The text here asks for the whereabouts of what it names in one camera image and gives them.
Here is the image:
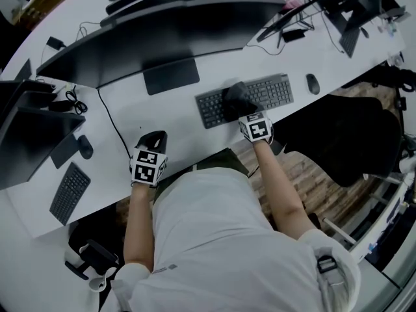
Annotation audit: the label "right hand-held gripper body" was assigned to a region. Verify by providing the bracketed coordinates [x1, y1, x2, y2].
[238, 110, 274, 144]

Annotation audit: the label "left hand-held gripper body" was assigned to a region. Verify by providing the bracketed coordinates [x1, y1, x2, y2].
[129, 130, 169, 188]

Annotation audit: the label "black keyboard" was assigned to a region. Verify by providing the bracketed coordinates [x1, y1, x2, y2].
[49, 161, 92, 226]
[339, 27, 361, 59]
[194, 73, 295, 129]

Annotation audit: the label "person's right forearm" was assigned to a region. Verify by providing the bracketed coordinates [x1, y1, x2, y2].
[253, 140, 318, 240]

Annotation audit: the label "person's left forearm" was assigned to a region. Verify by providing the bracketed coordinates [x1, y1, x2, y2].
[123, 182, 155, 272]

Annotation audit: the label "person's green trousers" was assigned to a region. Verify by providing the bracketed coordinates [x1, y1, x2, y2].
[152, 148, 251, 201]

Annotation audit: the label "black mesh office chair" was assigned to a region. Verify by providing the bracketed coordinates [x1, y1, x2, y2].
[269, 94, 402, 188]

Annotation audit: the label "black and white office chair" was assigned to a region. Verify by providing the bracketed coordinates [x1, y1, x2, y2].
[64, 219, 121, 292]

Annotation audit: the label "black monitor with thin-legged stand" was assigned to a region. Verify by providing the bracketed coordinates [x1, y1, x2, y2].
[256, 0, 326, 44]

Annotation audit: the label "person in white shirt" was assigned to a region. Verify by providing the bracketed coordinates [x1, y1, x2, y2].
[110, 169, 361, 312]

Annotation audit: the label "black monitor with flat base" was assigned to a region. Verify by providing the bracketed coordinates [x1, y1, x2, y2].
[35, 0, 287, 96]

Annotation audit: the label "long black cable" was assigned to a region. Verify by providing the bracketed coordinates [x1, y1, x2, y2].
[96, 88, 134, 161]

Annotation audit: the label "black power adapter with cable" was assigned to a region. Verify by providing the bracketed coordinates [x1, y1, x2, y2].
[48, 83, 88, 115]

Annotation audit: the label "black strap buckle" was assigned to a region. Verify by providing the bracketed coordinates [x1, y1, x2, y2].
[317, 255, 337, 274]

